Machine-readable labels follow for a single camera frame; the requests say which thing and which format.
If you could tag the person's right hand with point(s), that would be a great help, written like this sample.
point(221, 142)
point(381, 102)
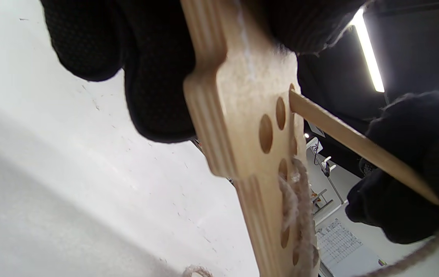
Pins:
point(415, 154)

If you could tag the person's left hand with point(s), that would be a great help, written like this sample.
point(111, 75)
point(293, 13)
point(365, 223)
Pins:
point(88, 38)

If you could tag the wooden lacing needle stick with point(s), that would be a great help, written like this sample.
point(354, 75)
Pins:
point(358, 144)

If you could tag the wooden crocodile lacing toy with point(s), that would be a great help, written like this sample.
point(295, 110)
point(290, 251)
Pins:
point(242, 115)

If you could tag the long white ceiling light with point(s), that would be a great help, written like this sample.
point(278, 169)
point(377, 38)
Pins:
point(367, 54)

